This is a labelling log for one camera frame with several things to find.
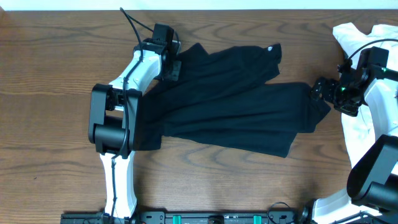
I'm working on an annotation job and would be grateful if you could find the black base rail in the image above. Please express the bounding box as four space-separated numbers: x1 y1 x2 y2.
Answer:
60 210 300 224

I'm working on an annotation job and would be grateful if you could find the white garment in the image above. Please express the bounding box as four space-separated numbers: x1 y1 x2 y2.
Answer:
332 22 397 167

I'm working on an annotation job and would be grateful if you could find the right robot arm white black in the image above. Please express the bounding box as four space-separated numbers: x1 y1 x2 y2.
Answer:
301 65 397 223

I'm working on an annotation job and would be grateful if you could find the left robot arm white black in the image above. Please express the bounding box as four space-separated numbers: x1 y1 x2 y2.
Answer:
88 38 181 222

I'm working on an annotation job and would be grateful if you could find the black t-shirt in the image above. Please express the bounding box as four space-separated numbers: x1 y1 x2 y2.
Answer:
142 44 330 157

